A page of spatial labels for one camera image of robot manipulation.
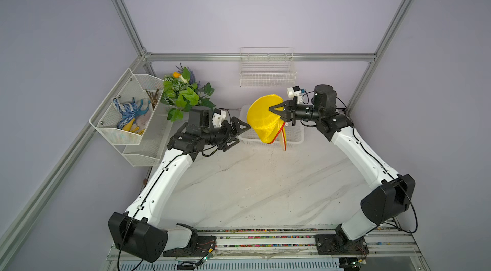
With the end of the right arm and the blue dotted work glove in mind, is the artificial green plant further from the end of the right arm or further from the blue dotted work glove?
the end of the right arm

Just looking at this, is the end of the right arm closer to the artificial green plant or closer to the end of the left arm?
the end of the left arm

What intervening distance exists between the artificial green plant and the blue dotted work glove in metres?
0.14

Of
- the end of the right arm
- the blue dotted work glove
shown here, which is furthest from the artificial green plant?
the end of the right arm

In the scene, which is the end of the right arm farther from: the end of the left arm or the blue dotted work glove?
the blue dotted work glove

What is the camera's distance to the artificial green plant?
31.5 inches

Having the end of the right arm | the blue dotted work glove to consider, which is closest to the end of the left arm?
the end of the right arm

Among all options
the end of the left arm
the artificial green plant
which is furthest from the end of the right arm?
the artificial green plant

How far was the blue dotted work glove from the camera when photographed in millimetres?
714
